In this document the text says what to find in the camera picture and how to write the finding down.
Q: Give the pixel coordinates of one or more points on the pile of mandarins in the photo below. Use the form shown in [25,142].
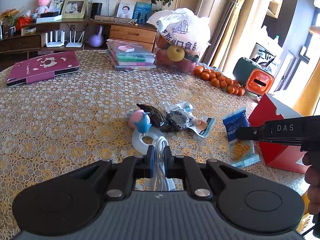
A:
[218,80]

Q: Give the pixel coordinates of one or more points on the sausage snack packet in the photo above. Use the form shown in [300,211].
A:
[201,126]

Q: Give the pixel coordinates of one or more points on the pink teddy bear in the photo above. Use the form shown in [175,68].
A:
[42,6]

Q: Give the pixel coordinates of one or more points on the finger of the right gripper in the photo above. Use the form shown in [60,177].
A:
[248,133]

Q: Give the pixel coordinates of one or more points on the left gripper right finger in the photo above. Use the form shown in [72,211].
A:
[168,161]

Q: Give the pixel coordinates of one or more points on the black seaweed snack packet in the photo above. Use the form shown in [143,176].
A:
[155,117]

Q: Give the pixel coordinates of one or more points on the green photo frame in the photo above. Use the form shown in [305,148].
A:
[74,9]

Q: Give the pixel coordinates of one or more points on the pink blue toy figure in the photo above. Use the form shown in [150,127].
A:
[139,120]

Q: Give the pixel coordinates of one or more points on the person's right hand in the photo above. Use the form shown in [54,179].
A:
[312,178]

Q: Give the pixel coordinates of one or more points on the red cardboard box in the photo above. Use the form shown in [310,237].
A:
[280,146]

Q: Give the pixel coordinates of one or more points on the orange green tissue box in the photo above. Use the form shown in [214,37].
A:
[253,77]

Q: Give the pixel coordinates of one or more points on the purple kettlebell toy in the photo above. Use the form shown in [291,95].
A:
[96,40]

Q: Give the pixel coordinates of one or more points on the white router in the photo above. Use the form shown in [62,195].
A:
[73,42]

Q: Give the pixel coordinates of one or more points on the wooden tv cabinet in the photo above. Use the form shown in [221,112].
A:
[33,37]

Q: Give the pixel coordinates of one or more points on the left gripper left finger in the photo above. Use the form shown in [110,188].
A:
[149,162]

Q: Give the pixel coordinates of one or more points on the maroon tablet case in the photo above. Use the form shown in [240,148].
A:
[43,68]

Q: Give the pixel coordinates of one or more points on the white plastic grocery bag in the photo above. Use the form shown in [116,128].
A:
[183,28]

